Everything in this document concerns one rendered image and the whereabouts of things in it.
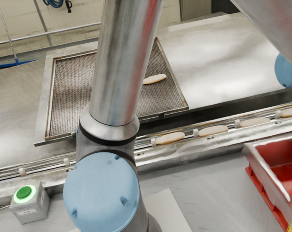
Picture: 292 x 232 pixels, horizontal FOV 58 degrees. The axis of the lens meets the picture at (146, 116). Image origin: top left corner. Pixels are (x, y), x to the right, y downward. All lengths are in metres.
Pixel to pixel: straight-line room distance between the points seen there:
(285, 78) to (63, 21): 4.14
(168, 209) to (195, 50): 0.77
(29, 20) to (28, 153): 3.67
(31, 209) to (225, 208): 0.50
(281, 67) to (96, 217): 0.42
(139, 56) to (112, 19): 0.07
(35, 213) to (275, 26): 0.69
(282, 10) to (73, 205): 0.36
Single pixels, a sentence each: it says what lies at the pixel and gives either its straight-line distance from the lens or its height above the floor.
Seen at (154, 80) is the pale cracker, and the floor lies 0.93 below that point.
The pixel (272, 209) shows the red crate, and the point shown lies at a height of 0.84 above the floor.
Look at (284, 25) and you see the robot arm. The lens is 0.31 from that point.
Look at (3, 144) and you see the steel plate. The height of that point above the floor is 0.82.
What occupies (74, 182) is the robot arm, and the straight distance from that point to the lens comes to 0.44.
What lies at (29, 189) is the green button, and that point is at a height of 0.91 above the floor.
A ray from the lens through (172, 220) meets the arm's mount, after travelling 0.62.
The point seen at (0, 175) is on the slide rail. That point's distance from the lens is 0.97.
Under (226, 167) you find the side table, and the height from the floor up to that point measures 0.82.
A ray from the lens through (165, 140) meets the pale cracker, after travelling 0.84.
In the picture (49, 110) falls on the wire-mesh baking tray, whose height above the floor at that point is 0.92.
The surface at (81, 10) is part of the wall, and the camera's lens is 4.44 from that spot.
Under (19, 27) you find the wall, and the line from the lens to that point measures 4.65.
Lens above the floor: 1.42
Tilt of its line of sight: 36 degrees down
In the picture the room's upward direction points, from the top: 10 degrees counter-clockwise
